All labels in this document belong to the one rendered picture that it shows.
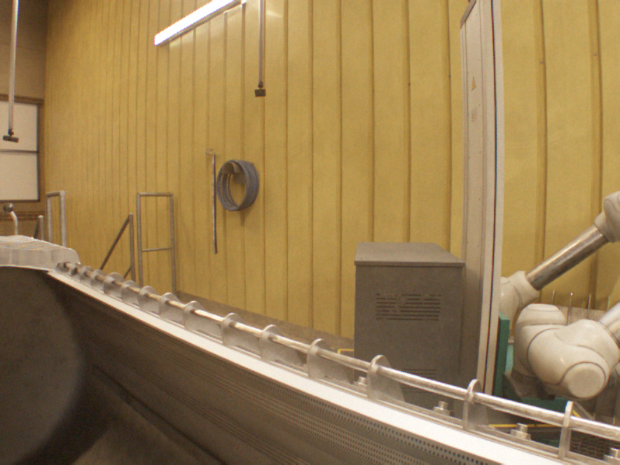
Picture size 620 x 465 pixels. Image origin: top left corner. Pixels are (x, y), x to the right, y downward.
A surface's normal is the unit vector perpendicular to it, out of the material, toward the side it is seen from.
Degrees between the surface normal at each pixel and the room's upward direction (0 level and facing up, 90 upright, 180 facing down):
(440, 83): 90
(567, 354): 46
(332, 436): 62
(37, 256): 90
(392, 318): 90
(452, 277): 90
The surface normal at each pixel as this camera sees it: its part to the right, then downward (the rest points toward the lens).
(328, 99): -0.65, 0.06
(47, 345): 0.48, 0.08
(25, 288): 0.51, 0.33
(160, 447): -0.62, -0.25
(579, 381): -0.25, 0.14
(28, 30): 0.76, 0.05
